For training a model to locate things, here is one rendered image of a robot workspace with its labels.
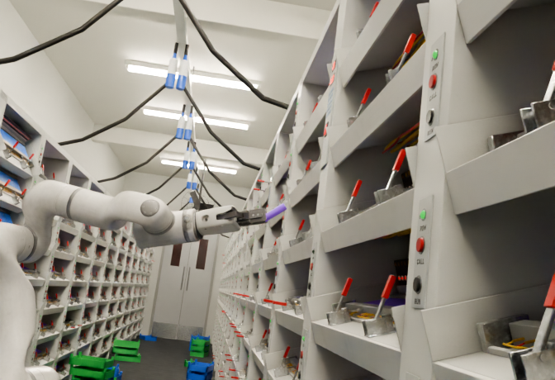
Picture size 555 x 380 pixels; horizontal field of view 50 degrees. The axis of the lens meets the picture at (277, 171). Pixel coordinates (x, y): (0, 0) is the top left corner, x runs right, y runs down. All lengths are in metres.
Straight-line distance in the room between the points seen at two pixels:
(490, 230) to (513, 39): 0.22
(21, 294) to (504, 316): 1.32
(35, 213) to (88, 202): 0.17
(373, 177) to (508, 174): 0.84
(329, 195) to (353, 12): 0.44
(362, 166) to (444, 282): 0.76
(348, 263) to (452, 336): 0.71
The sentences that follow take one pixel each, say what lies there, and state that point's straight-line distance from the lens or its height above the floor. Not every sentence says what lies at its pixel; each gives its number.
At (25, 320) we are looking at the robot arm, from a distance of 1.71.
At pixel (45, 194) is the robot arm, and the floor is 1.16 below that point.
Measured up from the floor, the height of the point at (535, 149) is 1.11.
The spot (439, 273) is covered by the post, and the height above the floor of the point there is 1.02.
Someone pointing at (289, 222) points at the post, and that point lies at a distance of 2.02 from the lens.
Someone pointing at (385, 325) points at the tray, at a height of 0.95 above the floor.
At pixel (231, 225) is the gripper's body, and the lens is 1.48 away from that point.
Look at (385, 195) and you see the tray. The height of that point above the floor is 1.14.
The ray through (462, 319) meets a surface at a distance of 0.64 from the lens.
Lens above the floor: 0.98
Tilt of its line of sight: 12 degrees up
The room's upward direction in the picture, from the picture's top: 7 degrees clockwise
